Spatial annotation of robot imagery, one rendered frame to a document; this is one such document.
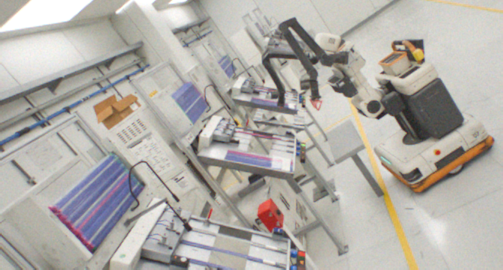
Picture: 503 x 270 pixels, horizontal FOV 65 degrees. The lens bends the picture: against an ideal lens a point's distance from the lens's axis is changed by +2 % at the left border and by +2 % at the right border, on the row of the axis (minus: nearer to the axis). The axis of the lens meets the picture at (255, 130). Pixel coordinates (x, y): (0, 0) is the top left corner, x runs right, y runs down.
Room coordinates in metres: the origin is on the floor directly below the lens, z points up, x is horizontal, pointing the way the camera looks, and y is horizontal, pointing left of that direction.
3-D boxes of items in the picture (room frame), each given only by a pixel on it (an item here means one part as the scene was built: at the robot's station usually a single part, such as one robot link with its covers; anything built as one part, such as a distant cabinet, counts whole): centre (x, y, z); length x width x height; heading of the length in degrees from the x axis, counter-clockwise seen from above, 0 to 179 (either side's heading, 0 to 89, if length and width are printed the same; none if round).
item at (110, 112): (3.14, 0.65, 1.82); 0.68 x 0.30 x 0.20; 162
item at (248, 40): (7.89, -1.07, 0.95); 1.36 x 0.82 x 1.90; 72
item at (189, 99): (3.15, 0.33, 1.52); 0.51 x 0.13 x 0.27; 162
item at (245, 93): (4.47, -0.16, 0.65); 1.01 x 0.73 x 1.29; 72
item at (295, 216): (3.13, 0.46, 0.31); 0.70 x 0.65 x 0.62; 162
